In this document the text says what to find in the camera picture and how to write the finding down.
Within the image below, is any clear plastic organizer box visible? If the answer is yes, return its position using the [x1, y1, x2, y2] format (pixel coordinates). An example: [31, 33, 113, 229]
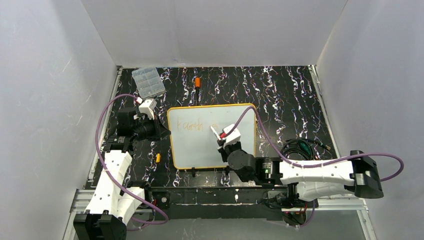
[131, 67, 166, 99]

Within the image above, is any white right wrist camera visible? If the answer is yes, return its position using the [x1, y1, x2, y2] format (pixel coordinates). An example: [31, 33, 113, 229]
[219, 124, 241, 148]

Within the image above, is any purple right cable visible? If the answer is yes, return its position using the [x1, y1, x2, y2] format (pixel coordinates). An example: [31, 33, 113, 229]
[222, 105, 405, 228]

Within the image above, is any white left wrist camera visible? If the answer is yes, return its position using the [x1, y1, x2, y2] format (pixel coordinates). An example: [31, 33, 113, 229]
[133, 97, 157, 120]

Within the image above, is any white orange marker pen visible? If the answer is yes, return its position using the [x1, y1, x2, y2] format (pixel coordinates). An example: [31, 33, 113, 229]
[210, 126, 221, 140]

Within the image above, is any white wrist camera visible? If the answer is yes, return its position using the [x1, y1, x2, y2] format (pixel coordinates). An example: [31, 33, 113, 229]
[133, 97, 157, 120]
[219, 124, 241, 148]

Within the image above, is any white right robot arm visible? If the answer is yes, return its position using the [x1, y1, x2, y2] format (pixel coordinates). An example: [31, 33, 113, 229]
[217, 140, 384, 206]

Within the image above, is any orange handled screwdriver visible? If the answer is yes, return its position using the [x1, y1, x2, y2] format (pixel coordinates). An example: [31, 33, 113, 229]
[194, 77, 201, 106]

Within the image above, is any aluminium frame rail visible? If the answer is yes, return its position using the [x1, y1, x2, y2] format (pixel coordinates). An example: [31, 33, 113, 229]
[67, 187, 370, 240]

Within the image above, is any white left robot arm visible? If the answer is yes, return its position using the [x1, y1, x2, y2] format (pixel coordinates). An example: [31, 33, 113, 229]
[73, 107, 171, 240]

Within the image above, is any yellow framed whiteboard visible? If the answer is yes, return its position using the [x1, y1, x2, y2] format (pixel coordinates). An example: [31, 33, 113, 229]
[167, 103, 257, 170]

